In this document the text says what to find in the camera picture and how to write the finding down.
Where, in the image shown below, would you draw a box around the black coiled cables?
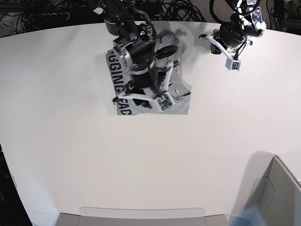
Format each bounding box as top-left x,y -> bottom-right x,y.
162,0 -> 207,23

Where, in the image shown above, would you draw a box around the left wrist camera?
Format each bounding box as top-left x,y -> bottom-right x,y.
226,58 -> 241,71

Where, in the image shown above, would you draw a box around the grey T-shirt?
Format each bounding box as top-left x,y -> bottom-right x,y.
104,30 -> 193,116

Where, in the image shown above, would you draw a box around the grey bin right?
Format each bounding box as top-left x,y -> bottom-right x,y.
244,156 -> 301,226

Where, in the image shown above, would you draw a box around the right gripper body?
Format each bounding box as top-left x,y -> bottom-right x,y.
112,60 -> 179,103

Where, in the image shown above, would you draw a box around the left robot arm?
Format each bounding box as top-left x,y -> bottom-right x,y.
199,0 -> 267,71

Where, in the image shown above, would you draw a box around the grey bin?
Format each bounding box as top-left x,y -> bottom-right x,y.
244,156 -> 301,226
56,207 -> 229,226

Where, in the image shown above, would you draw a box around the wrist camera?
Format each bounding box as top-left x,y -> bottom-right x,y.
226,58 -> 241,71
154,91 -> 175,112

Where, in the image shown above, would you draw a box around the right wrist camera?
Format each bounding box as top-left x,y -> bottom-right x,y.
154,91 -> 175,112

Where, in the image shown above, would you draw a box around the black power strip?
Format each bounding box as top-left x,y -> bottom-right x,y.
31,12 -> 71,20

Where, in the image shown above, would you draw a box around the grey bin bottom centre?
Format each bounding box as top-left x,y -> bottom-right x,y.
56,207 -> 229,226

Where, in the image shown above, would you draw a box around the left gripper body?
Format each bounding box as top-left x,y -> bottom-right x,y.
199,23 -> 254,60

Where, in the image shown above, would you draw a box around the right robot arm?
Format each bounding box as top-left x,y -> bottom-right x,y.
96,0 -> 191,115

